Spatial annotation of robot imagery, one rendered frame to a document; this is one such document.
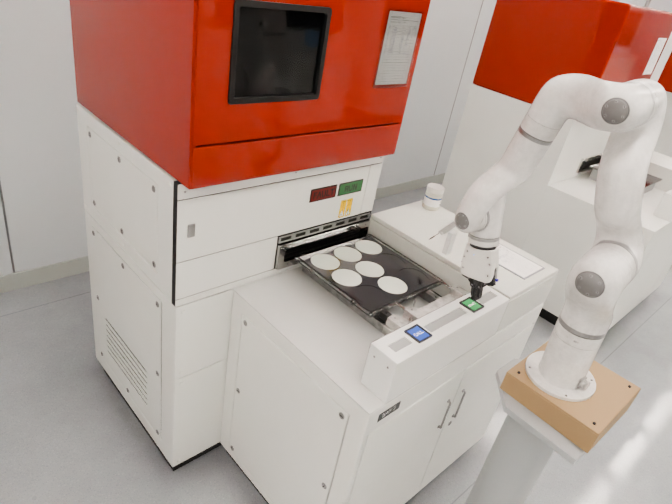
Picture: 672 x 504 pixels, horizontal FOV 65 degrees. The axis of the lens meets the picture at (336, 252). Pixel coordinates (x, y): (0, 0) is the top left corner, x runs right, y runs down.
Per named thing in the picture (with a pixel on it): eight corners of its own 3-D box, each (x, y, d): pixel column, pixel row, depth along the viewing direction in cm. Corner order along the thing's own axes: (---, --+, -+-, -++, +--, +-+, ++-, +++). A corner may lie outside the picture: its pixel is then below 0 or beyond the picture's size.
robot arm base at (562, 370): (608, 386, 146) (635, 335, 137) (568, 411, 136) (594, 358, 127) (551, 345, 159) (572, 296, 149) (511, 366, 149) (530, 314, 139)
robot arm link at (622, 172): (571, 290, 132) (595, 269, 142) (623, 304, 124) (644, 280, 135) (598, 82, 113) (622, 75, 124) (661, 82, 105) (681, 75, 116)
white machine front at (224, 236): (171, 303, 158) (173, 181, 138) (359, 242, 210) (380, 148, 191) (176, 308, 156) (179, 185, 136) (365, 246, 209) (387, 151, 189)
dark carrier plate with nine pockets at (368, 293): (298, 258, 178) (298, 257, 177) (368, 236, 200) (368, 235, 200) (370, 312, 158) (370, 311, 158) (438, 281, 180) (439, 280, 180)
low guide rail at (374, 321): (301, 270, 185) (303, 263, 184) (306, 269, 186) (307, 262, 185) (407, 353, 156) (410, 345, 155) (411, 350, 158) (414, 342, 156)
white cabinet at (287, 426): (217, 456, 210) (231, 290, 169) (379, 365, 272) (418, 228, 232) (322, 591, 173) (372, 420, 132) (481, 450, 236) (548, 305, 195)
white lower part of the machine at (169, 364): (95, 370, 237) (82, 209, 197) (246, 314, 291) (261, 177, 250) (171, 483, 197) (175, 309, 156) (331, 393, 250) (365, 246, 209)
